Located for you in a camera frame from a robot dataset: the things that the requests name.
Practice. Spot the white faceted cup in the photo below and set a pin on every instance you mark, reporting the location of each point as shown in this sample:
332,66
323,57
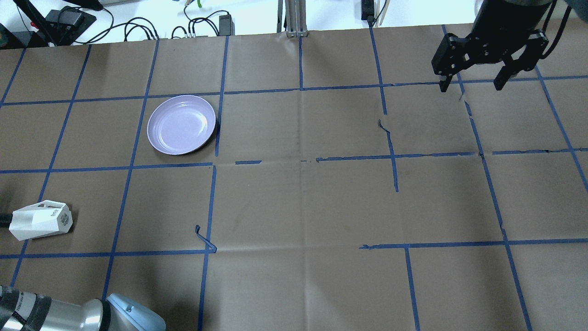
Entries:
41,220

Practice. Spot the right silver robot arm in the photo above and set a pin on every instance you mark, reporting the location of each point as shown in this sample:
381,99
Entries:
529,12

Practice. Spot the lavender round plate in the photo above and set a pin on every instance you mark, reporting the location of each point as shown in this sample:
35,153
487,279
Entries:
181,125

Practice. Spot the black power brick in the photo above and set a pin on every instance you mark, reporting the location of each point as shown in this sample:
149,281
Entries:
66,25

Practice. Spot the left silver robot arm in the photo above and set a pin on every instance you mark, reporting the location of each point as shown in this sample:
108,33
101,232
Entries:
27,311

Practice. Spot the aluminium frame post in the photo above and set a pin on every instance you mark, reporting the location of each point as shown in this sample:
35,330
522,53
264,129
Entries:
291,18

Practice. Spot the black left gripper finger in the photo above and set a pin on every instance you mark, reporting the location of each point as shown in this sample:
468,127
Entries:
5,219

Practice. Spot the black power adapter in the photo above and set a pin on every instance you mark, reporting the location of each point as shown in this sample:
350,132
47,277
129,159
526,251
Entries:
226,25

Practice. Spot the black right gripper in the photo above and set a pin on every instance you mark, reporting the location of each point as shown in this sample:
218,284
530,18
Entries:
504,28

